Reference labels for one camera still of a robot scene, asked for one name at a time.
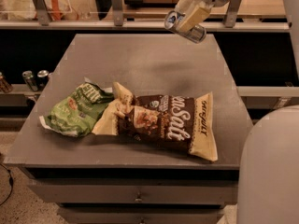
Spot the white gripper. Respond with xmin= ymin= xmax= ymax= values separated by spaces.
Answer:
xmin=175 ymin=0 xmax=239 ymax=33

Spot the silver blue redbull can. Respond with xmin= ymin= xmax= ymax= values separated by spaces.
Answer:
xmin=164 ymin=10 xmax=206 ymax=44

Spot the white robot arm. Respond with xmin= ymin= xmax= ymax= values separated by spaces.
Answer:
xmin=176 ymin=0 xmax=299 ymax=224

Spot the dark can on shelf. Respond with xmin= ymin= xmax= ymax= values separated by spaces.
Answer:
xmin=37 ymin=70 xmax=49 ymax=90

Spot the brown yellow chip bag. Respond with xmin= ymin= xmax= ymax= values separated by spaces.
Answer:
xmin=93 ymin=82 xmax=218 ymax=161

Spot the green chip bag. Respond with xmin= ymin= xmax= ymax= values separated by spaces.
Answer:
xmin=39 ymin=81 xmax=114 ymax=137

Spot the white orange plastic bag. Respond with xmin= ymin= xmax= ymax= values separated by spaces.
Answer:
xmin=1 ymin=0 xmax=78 ymax=21

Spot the grey drawer cabinet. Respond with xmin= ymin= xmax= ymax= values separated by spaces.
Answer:
xmin=5 ymin=35 xmax=252 ymax=224

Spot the upper drawer knob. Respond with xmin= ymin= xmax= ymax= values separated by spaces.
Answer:
xmin=135 ymin=192 xmax=143 ymax=203

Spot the low grey side shelf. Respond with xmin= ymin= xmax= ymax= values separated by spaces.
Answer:
xmin=0 ymin=84 xmax=41 ymax=130

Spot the right metal bracket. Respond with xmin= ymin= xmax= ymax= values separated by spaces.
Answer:
xmin=223 ymin=0 xmax=242 ymax=28

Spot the metal bracket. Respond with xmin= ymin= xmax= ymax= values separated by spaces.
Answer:
xmin=32 ymin=0 xmax=51 ymax=26
xmin=223 ymin=0 xmax=242 ymax=28
xmin=111 ymin=0 xmax=123 ymax=26

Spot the middle metal bracket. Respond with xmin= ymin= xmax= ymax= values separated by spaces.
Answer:
xmin=111 ymin=0 xmax=123 ymax=26

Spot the left metal bracket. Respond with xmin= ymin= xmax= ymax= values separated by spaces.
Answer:
xmin=32 ymin=0 xmax=51 ymax=26

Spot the black cable on floor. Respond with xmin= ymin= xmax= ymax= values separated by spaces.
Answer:
xmin=0 ymin=163 xmax=15 ymax=207

